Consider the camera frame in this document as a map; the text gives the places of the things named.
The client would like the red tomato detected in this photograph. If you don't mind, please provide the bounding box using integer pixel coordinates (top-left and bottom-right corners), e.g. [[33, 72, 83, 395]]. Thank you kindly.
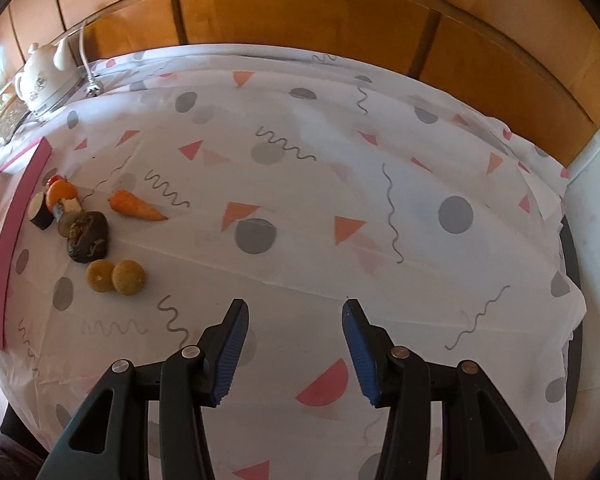
[[46, 174, 66, 188]]

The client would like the white kettle power cord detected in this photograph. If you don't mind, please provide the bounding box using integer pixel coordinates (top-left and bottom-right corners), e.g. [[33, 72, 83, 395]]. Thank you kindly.
[[78, 19, 105, 98]]

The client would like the dark brown round fruit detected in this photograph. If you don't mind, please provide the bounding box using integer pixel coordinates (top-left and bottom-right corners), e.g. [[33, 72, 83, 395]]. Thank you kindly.
[[67, 211, 109, 263]]

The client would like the large orange fruit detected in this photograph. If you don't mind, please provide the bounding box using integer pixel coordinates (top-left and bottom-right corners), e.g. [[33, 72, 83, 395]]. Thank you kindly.
[[45, 180, 78, 211]]

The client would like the dark cylinder with white top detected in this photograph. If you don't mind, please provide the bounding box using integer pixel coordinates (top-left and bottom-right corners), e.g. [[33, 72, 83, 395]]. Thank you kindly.
[[27, 191, 55, 231]]

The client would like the ornate tissue box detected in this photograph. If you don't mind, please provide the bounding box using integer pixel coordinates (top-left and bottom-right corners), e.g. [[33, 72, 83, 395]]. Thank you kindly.
[[0, 92, 30, 145]]

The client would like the white ceramic electric kettle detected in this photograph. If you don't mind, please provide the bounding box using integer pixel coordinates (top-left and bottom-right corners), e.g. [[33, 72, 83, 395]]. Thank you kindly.
[[14, 38, 80, 116]]

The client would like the yellow lemon half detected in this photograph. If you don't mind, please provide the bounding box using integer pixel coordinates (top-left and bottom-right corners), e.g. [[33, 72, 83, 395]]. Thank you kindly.
[[86, 259, 114, 292], [111, 260, 146, 296]]

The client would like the patterned white tablecloth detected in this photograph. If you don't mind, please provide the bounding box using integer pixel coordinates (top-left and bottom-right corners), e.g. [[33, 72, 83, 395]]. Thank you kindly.
[[0, 46, 585, 479]]

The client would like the pink shallow cardboard tray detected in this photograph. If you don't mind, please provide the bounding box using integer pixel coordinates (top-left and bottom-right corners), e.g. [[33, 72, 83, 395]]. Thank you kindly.
[[0, 138, 53, 350]]

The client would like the small orange carrot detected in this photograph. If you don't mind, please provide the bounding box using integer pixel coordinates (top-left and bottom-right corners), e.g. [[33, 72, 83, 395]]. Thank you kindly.
[[108, 190, 168, 221]]

